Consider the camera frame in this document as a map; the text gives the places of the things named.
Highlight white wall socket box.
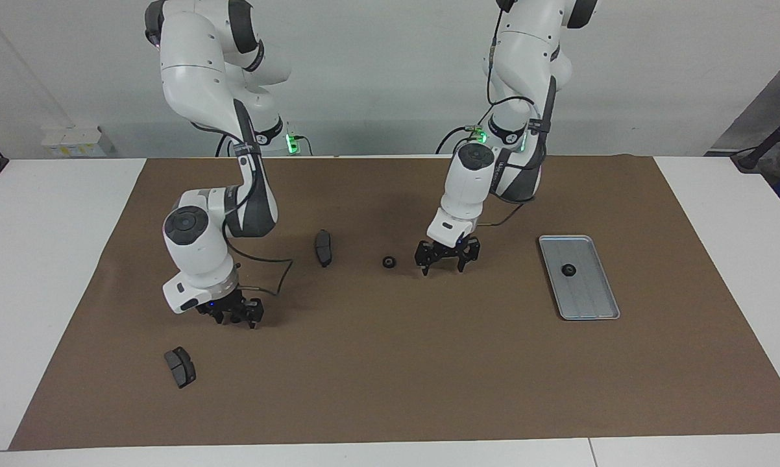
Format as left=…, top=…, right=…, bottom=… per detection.
left=42, top=126, right=116, bottom=158

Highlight black stand pole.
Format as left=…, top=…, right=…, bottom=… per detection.
left=731, top=104, right=780, bottom=173

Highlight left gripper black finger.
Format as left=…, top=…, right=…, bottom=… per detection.
left=455, top=236, right=482, bottom=273
left=414, top=241, right=444, bottom=277

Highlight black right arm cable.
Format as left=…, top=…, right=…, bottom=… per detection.
left=225, top=237, right=295, bottom=297

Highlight single grey brake pad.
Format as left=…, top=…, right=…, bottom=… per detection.
left=315, top=229, right=334, bottom=268

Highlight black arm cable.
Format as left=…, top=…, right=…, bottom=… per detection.
left=225, top=237, right=295, bottom=297
left=474, top=26, right=546, bottom=228

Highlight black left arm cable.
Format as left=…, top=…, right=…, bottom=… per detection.
left=474, top=26, right=546, bottom=228

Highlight silver metal tray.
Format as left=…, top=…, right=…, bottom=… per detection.
left=538, top=235, right=622, bottom=321

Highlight brown table mat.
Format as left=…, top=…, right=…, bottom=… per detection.
left=8, top=154, right=780, bottom=451

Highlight stacked grey brake pads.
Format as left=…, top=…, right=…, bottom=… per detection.
left=164, top=346, right=197, bottom=389

